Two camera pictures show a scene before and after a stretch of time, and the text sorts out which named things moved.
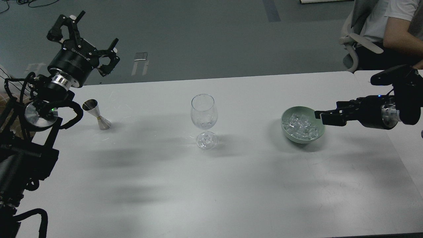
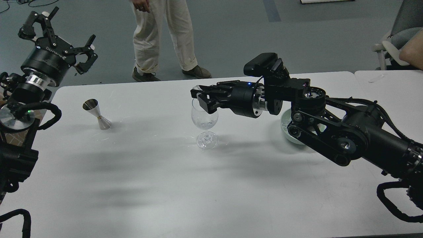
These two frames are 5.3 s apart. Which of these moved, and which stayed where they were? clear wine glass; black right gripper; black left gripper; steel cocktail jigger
Moved: black left gripper; black right gripper
Stayed: steel cocktail jigger; clear wine glass
